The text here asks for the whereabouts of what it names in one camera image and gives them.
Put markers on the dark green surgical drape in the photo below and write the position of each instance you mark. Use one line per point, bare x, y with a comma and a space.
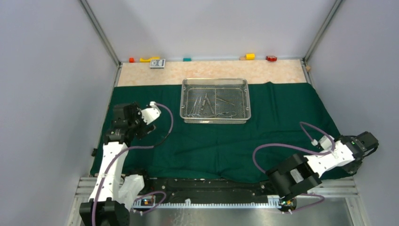
176, 149

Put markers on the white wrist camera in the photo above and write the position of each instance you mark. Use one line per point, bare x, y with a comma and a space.
325, 143
150, 113

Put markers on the steel tweezers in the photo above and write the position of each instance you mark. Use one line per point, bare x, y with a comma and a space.
225, 101

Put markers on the aluminium frame rail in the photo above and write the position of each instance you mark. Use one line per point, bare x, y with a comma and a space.
344, 187

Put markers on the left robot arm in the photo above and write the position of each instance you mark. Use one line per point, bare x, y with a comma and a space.
109, 203

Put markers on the yellow wooden block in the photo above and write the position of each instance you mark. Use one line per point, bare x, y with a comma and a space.
250, 56

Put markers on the surgical scissors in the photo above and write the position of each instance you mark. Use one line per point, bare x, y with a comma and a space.
221, 115

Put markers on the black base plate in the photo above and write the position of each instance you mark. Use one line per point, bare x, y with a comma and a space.
236, 195

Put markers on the red toy block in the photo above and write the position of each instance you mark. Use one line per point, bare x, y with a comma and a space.
271, 58

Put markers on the yellow toy piece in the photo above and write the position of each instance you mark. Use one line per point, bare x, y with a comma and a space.
147, 60

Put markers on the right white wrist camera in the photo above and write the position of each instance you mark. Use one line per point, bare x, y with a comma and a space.
325, 143

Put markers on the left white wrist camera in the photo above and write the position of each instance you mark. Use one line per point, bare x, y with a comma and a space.
150, 113

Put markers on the playing card box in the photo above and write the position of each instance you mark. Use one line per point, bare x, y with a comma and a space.
157, 63

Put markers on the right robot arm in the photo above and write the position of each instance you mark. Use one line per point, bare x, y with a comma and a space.
300, 173

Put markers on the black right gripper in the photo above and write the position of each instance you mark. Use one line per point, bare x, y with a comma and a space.
352, 167

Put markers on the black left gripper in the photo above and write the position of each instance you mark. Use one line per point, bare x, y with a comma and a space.
143, 130

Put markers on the metal mesh instrument tray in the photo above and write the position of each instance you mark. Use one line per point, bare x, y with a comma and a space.
235, 90

